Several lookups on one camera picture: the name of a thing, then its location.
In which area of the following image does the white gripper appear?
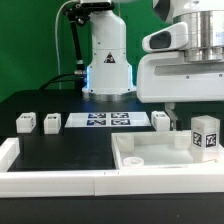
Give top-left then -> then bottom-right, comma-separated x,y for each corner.
137,22 -> 224,131

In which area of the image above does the white square table top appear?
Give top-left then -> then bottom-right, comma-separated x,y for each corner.
111,130 -> 224,172

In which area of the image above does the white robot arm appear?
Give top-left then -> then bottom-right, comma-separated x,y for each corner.
80,0 -> 224,105

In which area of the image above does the white marker sheet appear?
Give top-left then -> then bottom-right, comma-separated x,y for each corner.
65,112 -> 151,128

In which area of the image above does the white U-shaped fence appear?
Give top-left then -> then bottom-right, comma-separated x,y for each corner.
0,138 -> 224,197

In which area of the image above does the black cable bundle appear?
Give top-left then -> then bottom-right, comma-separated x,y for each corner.
39,19 -> 88,92

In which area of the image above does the white cable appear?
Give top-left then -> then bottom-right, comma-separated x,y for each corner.
54,0 -> 78,90

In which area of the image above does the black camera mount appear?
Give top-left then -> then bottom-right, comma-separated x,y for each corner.
62,0 -> 114,26

